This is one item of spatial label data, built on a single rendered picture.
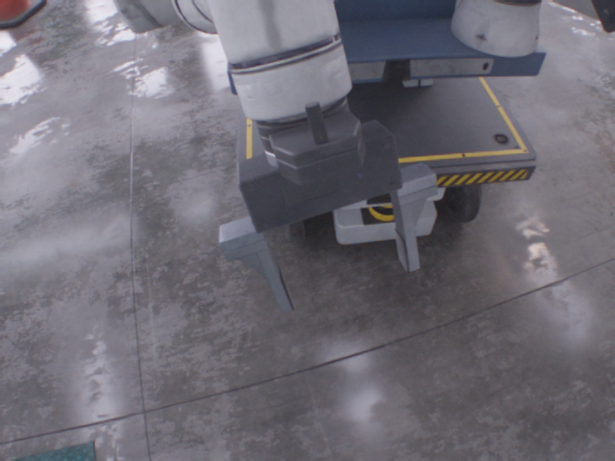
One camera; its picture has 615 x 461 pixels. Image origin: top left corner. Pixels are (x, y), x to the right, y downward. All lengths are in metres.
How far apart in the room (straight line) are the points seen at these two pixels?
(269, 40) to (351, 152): 0.09
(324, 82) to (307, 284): 0.84
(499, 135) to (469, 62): 0.23
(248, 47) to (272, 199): 0.12
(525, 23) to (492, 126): 0.29
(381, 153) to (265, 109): 0.10
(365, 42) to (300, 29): 0.59
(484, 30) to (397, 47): 0.18
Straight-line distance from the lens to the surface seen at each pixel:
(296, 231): 1.04
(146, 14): 0.67
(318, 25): 0.29
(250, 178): 0.32
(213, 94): 1.72
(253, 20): 0.28
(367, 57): 0.81
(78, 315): 1.25
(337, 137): 0.25
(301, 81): 0.28
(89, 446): 1.12
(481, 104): 1.12
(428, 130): 1.00
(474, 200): 1.12
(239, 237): 0.35
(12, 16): 3.33
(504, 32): 0.88
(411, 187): 0.36
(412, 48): 0.86
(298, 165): 0.25
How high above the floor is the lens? 0.96
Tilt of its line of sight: 56 degrees down
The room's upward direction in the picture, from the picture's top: 4 degrees counter-clockwise
